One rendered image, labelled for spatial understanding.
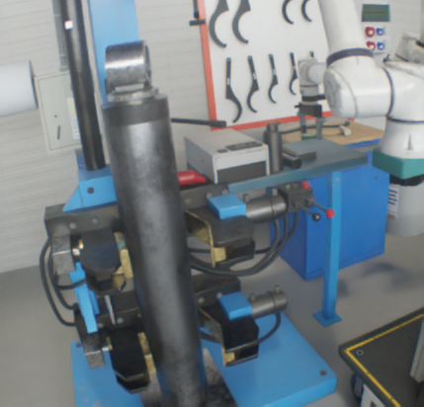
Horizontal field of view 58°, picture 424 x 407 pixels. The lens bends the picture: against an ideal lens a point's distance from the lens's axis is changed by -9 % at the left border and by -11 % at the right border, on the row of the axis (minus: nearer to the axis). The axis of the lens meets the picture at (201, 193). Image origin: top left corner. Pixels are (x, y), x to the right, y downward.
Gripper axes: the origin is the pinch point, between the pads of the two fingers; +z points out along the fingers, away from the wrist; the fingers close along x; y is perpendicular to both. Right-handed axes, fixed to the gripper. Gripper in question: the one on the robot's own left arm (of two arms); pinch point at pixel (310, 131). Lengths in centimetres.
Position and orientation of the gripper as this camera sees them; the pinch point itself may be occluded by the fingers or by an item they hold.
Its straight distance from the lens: 190.2
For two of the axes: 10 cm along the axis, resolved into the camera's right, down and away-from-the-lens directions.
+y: -9.5, 2.1, -2.5
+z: 1.1, 9.3, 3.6
